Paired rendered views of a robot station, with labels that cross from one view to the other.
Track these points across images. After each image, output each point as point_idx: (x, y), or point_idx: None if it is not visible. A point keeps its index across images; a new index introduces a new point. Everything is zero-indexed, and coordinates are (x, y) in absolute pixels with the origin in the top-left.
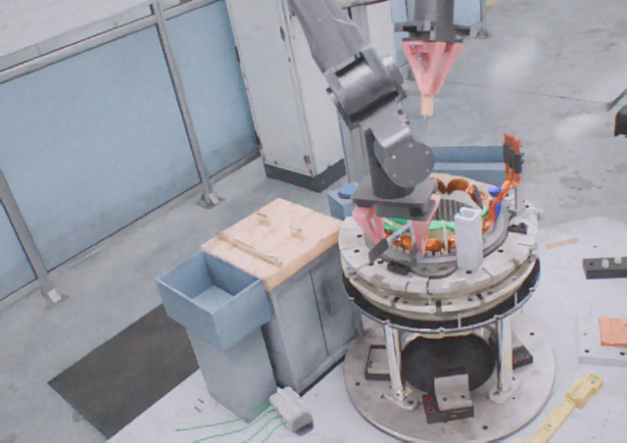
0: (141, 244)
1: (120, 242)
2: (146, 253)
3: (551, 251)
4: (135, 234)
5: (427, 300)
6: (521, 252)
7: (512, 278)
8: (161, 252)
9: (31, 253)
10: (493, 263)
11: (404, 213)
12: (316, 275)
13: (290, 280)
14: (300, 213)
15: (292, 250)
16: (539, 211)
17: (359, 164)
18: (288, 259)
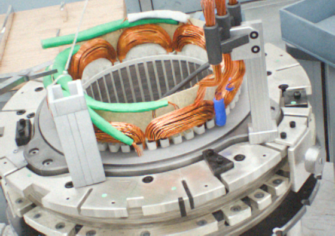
0: (271, 26)
1: (253, 16)
2: (267, 37)
3: None
4: (274, 14)
5: (27, 196)
6: (163, 198)
7: (145, 232)
8: (282, 42)
9: None
10: (110, 190)
11: None
12: None
13: (11, 97)
14: (108, 21)
15: (33, 60)
16: (308, 153)
17: None
18: (14, 68)
